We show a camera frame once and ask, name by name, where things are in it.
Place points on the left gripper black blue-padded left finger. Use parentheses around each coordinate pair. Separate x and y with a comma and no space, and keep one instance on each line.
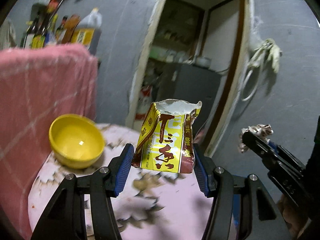
(119,168)

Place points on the pink checked towel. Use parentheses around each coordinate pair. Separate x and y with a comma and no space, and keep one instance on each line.
(37,86)

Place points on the white rubber gloves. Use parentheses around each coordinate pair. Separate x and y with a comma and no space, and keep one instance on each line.
(267,52)

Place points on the dark grey refrigerator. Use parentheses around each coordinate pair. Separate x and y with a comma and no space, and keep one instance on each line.
(192,84)

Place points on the blue trash bin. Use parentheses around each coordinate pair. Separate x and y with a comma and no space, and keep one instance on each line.
(237,202)

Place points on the pink floral tablecloth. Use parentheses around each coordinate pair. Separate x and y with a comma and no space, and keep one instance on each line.
(152,205)

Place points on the white tissue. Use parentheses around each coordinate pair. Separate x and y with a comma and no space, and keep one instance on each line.
(261,130)

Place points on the brown squeeze bottle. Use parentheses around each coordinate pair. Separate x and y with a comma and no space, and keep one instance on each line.
(70,26)

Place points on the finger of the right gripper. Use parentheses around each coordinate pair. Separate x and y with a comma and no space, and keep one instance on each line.
(267,151)

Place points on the dark sauce bottle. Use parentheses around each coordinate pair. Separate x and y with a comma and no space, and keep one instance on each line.
(31,31)

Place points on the steel pot on fridge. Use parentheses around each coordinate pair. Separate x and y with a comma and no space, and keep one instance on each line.
(202,62)

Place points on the person's right hand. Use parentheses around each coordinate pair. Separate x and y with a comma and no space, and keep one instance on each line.
(295,220)

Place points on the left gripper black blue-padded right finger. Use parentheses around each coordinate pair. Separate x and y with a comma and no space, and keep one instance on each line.
(204,170)

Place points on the large soy sauce jug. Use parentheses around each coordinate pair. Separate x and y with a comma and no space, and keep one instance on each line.
(87,32)

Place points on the yellow red snack packet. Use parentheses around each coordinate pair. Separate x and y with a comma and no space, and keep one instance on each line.
(165,142)

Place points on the yellow plastic bowl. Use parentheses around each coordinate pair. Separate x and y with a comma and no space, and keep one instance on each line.
(76,141)

